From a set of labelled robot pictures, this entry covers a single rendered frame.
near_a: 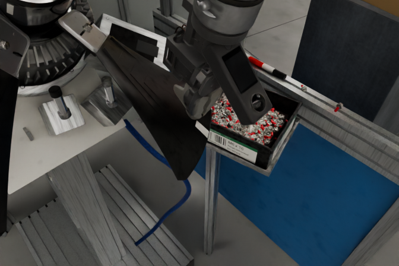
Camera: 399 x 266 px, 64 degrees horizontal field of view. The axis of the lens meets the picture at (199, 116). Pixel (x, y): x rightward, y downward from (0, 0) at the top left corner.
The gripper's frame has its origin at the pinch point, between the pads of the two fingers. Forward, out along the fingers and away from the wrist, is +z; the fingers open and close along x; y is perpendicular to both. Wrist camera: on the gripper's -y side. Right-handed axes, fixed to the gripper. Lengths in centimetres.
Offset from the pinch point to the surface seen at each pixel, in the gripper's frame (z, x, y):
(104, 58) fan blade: -9.3, 10.4, 11.6
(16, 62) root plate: -6.3, 19.4, 19.3
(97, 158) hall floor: 119, -6, 53
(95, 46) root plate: -8.9, 9.9, 14.5
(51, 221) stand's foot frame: 104, 28, 33
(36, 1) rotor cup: -16.4, 15.3, 17.5
